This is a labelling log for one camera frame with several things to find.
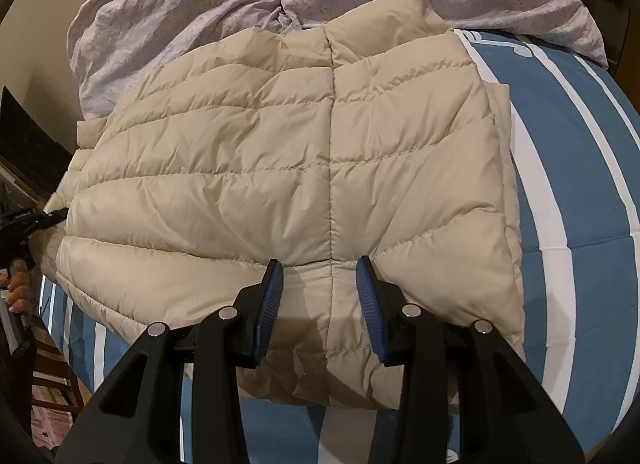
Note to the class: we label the person's left hand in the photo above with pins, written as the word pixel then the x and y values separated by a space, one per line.
pixel 19 289

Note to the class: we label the wooden chair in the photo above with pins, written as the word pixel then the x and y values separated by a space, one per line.
pixel 55 374

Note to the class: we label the bed with blue striped sheet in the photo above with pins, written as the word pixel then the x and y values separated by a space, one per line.
pixel 575 194

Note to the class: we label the beige quilted down jacket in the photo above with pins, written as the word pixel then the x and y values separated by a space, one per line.
pixel 250 169

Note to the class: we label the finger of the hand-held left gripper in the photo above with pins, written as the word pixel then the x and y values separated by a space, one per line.
pixel 47 220

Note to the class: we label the pink patterned bag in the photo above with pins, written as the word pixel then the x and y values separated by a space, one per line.
pixel 47 429

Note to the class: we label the lilac floral duvet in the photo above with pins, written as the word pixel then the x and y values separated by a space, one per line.
pixel 175 4

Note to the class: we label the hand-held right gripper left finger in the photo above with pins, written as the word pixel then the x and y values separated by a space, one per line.
pixel 265 314

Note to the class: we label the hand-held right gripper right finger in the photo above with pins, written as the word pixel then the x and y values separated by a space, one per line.
pixel 372 314

